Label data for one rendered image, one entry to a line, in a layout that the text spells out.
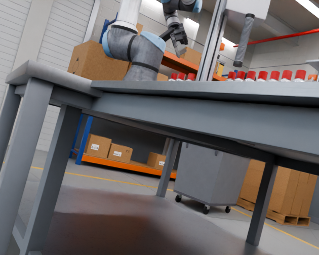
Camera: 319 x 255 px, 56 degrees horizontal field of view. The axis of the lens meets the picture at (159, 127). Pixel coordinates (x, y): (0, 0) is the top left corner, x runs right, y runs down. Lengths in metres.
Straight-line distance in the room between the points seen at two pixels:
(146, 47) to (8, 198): 0.73
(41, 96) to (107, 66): 0.82
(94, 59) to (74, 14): 4.12
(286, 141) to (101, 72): 1.31
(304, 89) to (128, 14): 1.01
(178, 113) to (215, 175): 2.96
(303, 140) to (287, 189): 4.29
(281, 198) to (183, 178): 1.60
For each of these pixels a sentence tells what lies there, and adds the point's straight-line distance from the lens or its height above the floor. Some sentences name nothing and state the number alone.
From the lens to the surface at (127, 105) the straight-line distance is 0.76.
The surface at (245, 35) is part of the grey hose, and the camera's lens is 1.27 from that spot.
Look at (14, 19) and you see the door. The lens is 5.52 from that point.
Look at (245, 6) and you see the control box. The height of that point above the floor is 1.31.
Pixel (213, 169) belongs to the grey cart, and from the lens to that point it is 3.55.
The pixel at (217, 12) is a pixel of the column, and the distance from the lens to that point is 1.36.
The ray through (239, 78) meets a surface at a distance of 1.32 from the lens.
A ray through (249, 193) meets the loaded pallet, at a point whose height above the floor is 0.27.
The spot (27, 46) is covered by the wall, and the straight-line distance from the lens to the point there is 5.41.
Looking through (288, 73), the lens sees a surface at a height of 1.07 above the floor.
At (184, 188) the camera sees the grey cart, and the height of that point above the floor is 0.21.
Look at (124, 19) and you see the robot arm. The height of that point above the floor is 1.16.
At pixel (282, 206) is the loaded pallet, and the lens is 4.72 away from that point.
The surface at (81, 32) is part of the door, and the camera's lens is 5.69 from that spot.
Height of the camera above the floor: 0.72
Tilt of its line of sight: 2 degrees up
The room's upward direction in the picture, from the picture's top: 15 degrees clockwise
